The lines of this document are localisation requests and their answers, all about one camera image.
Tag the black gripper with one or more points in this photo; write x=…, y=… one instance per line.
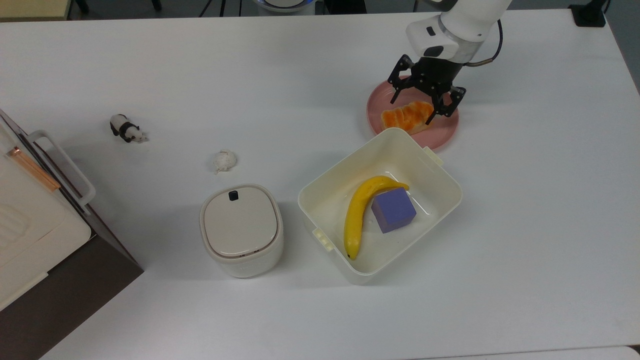
x=436, y=75

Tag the orange bread loaf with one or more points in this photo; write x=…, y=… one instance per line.
x=405, y=119

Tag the pink round plate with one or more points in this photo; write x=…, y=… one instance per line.
x=445, y=132

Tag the dark box behind table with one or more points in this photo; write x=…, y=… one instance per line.
x=345, y=6

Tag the purple cube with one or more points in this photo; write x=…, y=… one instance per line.
x=394, y=210

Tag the cream plastic storage bin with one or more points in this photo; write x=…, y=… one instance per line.
x=345, y=190

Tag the yellow banana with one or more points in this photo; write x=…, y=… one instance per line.
x=356, y=215

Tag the white and blue round base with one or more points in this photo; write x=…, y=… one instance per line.
x=285, y=5

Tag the black table clamp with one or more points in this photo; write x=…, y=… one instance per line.
x=589, y=14

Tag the white garlic bulb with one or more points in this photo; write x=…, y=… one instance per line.
x=224, y=161

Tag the white lidded trash can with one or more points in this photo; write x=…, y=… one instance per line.
x=240, y=225

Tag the panda toy figure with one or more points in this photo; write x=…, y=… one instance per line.
x=126, y=129

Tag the beige board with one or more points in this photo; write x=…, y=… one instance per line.
x=32, y=7

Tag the white and brown oven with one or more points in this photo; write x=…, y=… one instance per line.
x=45, y=265

